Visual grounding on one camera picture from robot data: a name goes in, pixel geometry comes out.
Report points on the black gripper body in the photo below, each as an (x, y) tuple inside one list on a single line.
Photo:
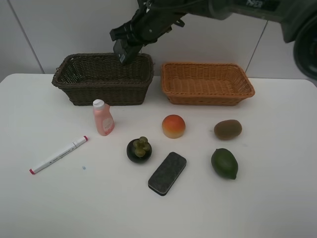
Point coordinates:
[(146, 26)]

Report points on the dark green pump bottle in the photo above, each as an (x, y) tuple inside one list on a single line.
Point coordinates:
[(125, 52)]

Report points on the orange peach fruit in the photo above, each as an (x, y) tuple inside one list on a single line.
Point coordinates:
[(173, 126)]

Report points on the dark mangosteen fruit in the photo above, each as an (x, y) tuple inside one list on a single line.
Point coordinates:
[(139, 150)]

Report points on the brown kiwi fruit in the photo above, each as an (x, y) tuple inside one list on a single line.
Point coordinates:
[(228, 129)]

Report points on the green lime fruit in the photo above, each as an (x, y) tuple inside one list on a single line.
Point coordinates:
[(224, 164)]

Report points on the dark grey whiteboard eraser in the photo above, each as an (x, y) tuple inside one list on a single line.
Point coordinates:
[(167, 173)]

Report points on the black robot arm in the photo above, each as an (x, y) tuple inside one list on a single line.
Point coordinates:
[(298, 20)]

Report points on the orange wicker basket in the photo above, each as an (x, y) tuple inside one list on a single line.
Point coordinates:
[(205, 84)]

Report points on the dark brown wicker basket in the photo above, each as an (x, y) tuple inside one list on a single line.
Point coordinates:
[(86, 77)]

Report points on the pink bottle white cap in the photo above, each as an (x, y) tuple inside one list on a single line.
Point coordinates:
[(103, 118)]

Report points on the white marker red caps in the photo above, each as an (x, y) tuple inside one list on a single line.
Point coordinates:
[(58, 155)]

